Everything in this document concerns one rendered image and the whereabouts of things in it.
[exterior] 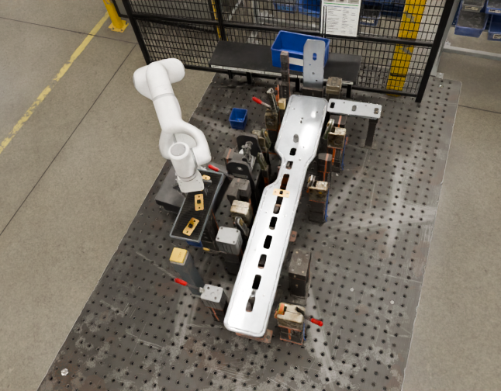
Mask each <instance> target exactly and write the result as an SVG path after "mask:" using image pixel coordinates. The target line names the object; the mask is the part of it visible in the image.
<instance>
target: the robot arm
mask: <svg viewBox="0 0 501 391"><path fill-rule="evenodd" d="M184 76H185V68H184V65H183V63H182V62H180V60H178V59H175V58H169V59H165V60H162V61H155V62H152V63H150V64H149V65H147V66H145V67H141V68H139V69H137V70H136V71H135V72H134V74H133V83H134V86H135V88H136V90H137V91H138V92H139V93H140V94H141V95H143V96H145V97H147V98H149V99H150V100H152V101H153V103H154V108H155V110H156V113H157V117H158V119H159V123H160V125H161V129H162V131H161V136H160V140H159V151H160V153H161V156H162V157H163V158H165V159H169V160H171V162H172V164H173V166H174V169H175V171H176V172H175V174H176V175H177V176H178V183H176V184H174V185H173V189H176V191H179V192H181V193H182V195H183V196H184V197H185V198H186V192H195V191H201V190H203V191H204V193H205V195H207V194H206V193H207V192H208V189H207V188H208V187H209V186H210V185H211V183H212V181H211V180H208V179H203V178H202V176H201V174H200V173H199V171H198V170H197V169H202V170H206V169H204V168H203V167H201V166H200V165H202V164H206V163H209V162H210V161H211V157H212V156H211V153H210V150H209V145H208V143H207V141H206V138H205V135H204V133H203V132H202V131H201V130H199V129H197V128H196V127H195V126H193V125H191V124H189V123H186V122H185V121H183V120H182V119H181V109H180V105H179V103H178V100H177V99H176V97H175V96H174V92H173V89H172V86H171V84H172V83H175V82H178V81H180V80H182V79H183V77H184Z"/></svg>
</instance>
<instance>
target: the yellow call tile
mask: <svg viewBox="0 0 501 391"><path fill-rule="evenodd" d="M186 253H187V251H186V250H183V249H180V248H176V247H174V250H173V252H172V254H171V257H170V261H175V262H179V263H183V261H184V259H185V256H186Z"/></svg>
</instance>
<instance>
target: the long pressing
mask: <svg viewBox="0 0 501 391"><path fill-rule="evenodd" d="M327 106H328V101H327V100H326V99H324V98H318V97H312V96H305V95H291V96H290V97H289V101H288V104H287V107H286V110H285V114H284V117H283V120H282V124H281V127H280V130H279V132H278V137H277V140H276V142H275V153H276V154H277V155H278V156H279V157H280V159H281V160H282V162H281V166H280V168H279V172H278V177H277V179H276V181H275V182H273V183H271V184H270V185H268V186H266V187H265V188H264V190H263V192H262V195H261V200H260V202H259V205H258V208H257V212H256V216H255V218H254V222H253V226H252V228H251V231H250V236H249V238H248V242H247V246H246V248H245V252H244V256H243V259H242V262H241V264H240V269H239V272H238V274H237V279H236V281H235V284H234V287H233V291H232V295H231V297H230V301H229V305H228V307H227V310H226V315H225V317H224V321H223V322H224V326H225V328H226V329H227V330H230V331H232V332H236V333H239V334H245V335H248V336H251V337H262V336H263V335H264V334H265V332H266V330H267V326H268V321H269V317H270V314H271V309H272V306H273V302H274V299H275V293H276V290H277V287H278V281H279V278H280V274H281V271H282V266H283V262H284V260H285V254H286V251H287V247H288V244H289V238H290V235H291V232H292V226H293V223H294V219H295V214H296V210H297V208H298V204H299V199H300V196H301V192H302V187H303V183H304V180H305V176H306V171H307V168H308V165H309V164H310V163H311V161H312V160H313V159H314V158H315V156H316V152H317V148H318V145H319V142H320V135H321V132H322V128H323V123H324V120H325V116H326V113H327ZM302 117H303V119H301V118H302ZM300 120H302V123H300ZM295 133H297V134H298V135H299V142H298V143H295V142H294V141H293V136H294V134H295ZM303 147H304V148H303ZM292 148H295V149H296V153H295V156H292V155H290V150H291V149H292ZM299 159H300V160H301V161H300V160H299ZM288 161H292V162H293V164H292V169H290V170H288V169H286V165H287V162H288ZM284 174H287V175H289V179H288V183H287V186H286V189H285V190H286V191H290V195H289V197H288V198H286V197H283V200H282V205H281V209H280V211H279V214H274V213H273V211H274V208H275V203H276V200H277V198H278V196H277V195H272V193H273V191H274V189H280V186H281V183H282V179H283V175H284ZM284 215H286V216H284ZM273 216H274V217H277V218H278V219H277V223H276V226H275V229H274V230H270V229H269V225H270V222H271V218H272V217H273ZM267 235H270V236H272V240H271V245H270V247H269V249H265V248H264V242H265V239H266V236H267ZM254 249H256V251H255V250H254ZM262 254H265V255H267V259H266V262H265V265H264V268H263V269H260V268H258V263H259V261H260V257H261V255H262ZM255 275H260V276H261V281H260V285H259V288H258V290H254V289H252V285H253V282H254V277H255ZM243 290H244V291H243ZM251 290H254V291H256V295H255V296H252V295H251ZM263 295H264V296H263ZM250 296H252V297H255V302H254V307H253V310H252V312H247V311H246V307H247V302H248V299H249V297H250Z"/></svg>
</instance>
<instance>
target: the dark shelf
mask: <svg viewBox="0 0 501 391"><path fill-rule="evenodd" d="M361 59H362V56H361V55H353V54H340V53H332V52H329V55H328V60H327V62H326V65H325V67H324V72H323V81H328V78H329V77H335V78H342V84H348V85H356V84H357V80H358V73H359V70H360V66H361ZM208 65H209V67H214V68H221V69H227V70H234V71H246V72H253V73H259V74H271V75H277V76H282V74H281V68H280V67H275V66H273V65H272V55H271V46H267V45H260V44H252V43H238V42H231V41H223V40H219V41H218V43H217V45H216V48H215V50H214V51H213V54H212V56H211V58H210V61H209V63H208ZM289 77H291V78H303V72H301V71H294V70H290V69H289Z"/></svg>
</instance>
